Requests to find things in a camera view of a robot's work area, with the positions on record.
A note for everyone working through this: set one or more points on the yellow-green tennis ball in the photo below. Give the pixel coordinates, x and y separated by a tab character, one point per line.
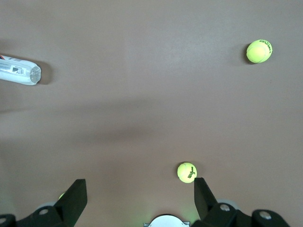
61	196
259	51
185	171

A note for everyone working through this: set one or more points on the brown table cover mat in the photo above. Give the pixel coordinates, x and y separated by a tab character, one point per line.
142	94

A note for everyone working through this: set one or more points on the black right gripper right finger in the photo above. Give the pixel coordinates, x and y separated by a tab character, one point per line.
213	215

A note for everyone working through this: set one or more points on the Wilson tennis ball can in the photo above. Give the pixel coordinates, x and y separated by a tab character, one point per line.
16	71

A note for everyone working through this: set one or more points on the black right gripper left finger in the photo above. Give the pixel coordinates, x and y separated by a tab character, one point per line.
68	208

